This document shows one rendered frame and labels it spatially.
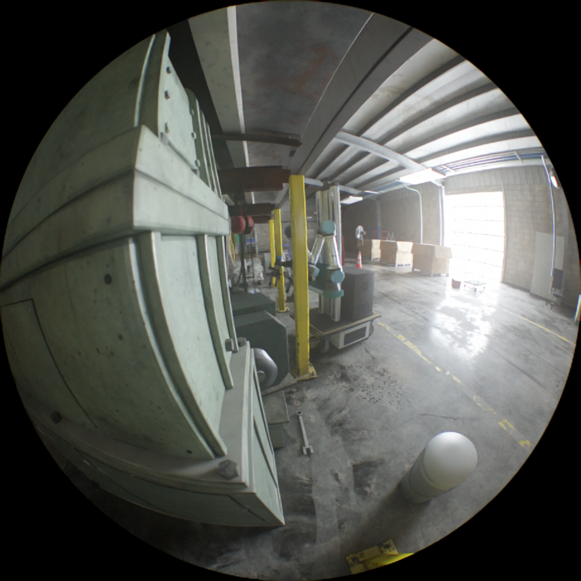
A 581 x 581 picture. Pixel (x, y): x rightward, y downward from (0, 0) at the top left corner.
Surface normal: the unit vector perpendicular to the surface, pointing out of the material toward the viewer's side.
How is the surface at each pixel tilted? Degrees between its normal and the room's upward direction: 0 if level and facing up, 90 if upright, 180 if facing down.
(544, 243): 90
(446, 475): 1
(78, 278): 90
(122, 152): 90
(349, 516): 0
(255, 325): 90
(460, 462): 1
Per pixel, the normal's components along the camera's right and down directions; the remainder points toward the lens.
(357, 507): -0.04, -0.96
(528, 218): -0.99, 0.08
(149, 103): 0.15, 0.26
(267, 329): 0.48, 0.22
